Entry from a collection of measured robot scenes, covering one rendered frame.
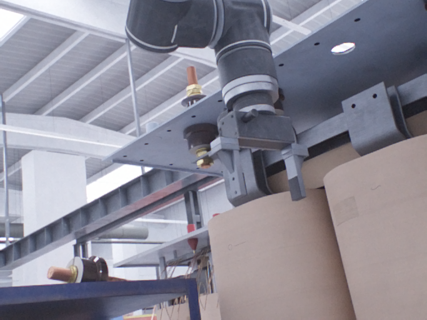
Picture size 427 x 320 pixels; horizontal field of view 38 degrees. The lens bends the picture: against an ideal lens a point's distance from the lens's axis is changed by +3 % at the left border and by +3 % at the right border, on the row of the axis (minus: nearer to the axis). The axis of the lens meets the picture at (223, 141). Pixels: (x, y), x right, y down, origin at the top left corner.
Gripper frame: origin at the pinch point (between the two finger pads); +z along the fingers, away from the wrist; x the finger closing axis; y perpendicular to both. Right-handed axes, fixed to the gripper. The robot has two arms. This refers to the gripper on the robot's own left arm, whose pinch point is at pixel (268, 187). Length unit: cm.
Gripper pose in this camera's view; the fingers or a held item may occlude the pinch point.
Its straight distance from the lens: 107.9
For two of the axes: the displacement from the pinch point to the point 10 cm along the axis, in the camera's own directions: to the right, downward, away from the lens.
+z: 1.5, 9.3, -3.4
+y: 5.6, -3.7, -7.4
